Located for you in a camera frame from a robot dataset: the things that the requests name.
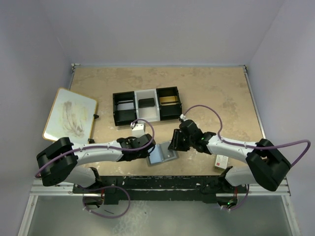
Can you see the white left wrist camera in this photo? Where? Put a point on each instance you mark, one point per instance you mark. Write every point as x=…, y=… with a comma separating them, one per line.
x=137, y=129

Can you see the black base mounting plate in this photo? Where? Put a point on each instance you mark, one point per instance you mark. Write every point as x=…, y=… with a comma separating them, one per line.
x=206, y=189

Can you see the aluminium frame rail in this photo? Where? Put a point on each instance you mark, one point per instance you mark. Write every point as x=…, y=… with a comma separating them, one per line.
x=66, y=189

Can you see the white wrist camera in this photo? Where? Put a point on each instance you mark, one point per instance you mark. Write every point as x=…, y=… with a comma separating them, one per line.
x=182, y=118
x=137, y=129

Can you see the three-compartment card tray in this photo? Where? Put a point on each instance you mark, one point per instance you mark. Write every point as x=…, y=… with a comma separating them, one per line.
x=151, y=114

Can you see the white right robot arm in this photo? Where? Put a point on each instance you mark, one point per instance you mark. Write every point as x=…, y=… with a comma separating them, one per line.
x=266, y=165

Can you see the gold card in tray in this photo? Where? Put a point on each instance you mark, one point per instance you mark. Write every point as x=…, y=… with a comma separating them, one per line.
x=168, y=100

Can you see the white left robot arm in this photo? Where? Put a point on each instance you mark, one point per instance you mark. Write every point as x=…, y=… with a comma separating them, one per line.
x=63, y=160

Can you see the grey card holder wallet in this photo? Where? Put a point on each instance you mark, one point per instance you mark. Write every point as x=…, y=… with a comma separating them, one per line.
x=161, y=154

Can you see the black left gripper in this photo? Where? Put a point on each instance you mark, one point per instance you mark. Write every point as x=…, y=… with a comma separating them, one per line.
x=144, y=154

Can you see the small white red box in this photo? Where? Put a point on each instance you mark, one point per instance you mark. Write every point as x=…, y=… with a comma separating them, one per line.
x=221, y=162

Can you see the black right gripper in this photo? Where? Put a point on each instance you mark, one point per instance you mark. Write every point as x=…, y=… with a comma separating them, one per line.
x=175, y=144

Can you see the wood-framed whiteboard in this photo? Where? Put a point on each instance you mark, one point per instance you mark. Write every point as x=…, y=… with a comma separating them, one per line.
x=72, y=115

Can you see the silver card in tray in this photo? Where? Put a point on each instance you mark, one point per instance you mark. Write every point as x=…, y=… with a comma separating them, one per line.
x=125, y=105

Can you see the black card in tray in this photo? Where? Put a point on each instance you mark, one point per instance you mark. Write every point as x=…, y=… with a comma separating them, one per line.
x=146, y=102

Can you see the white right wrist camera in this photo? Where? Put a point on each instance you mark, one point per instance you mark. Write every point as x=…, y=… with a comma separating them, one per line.
x=182, y=118

